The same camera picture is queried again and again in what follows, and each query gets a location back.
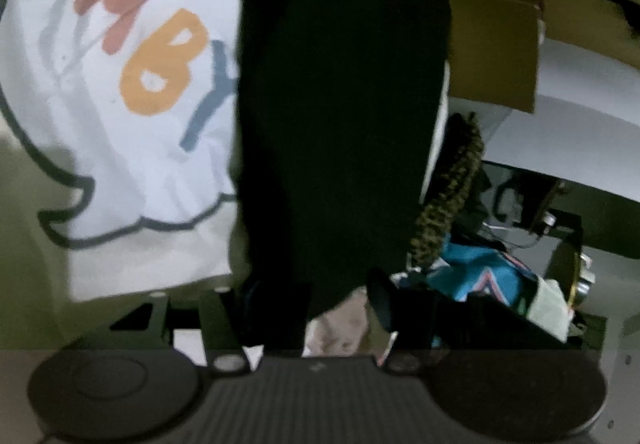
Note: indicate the black garment bear print lining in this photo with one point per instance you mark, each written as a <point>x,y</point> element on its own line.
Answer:
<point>340,99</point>

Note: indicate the white cartoon print bedsheet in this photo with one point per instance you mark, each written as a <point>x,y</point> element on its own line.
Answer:
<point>125,149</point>

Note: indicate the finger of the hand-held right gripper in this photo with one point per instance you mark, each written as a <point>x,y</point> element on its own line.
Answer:
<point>385,296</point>

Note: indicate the brown cardboard sheet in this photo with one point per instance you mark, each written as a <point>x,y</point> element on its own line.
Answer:
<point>495,49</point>

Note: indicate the teal patterned cloth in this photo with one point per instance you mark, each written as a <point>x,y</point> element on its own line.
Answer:
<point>465,269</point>

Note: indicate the light green cloth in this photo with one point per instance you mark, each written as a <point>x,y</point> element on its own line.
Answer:
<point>547,304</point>

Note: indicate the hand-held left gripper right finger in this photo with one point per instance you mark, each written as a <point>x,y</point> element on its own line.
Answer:
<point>405,354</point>

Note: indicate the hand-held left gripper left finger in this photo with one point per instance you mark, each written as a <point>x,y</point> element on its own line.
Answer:
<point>225,319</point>

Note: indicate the leopard print garment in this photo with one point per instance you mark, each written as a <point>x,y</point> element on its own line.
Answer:
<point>450,194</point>

